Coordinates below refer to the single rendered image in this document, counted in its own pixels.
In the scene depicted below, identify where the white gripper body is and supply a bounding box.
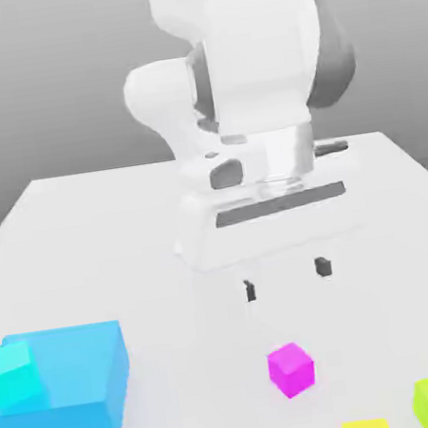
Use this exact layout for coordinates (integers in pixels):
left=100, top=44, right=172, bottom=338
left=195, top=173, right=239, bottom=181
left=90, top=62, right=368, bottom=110
left=165, top=169, right=363, bottom=278

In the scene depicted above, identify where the small magenta cube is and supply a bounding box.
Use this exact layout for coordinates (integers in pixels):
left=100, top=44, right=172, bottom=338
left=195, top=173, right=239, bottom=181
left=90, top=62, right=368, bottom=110
left=264, top=339, right=320, bottom=403

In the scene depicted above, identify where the small cyan cube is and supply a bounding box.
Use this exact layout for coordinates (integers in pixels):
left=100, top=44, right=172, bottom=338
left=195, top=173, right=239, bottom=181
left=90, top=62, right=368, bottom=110
left=0, top=337, right=49, bottom=415

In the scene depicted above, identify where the large blue box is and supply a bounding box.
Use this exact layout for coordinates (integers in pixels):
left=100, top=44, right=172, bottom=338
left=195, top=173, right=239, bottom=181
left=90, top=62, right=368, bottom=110
left=0, top=318, right=140, bottom=428

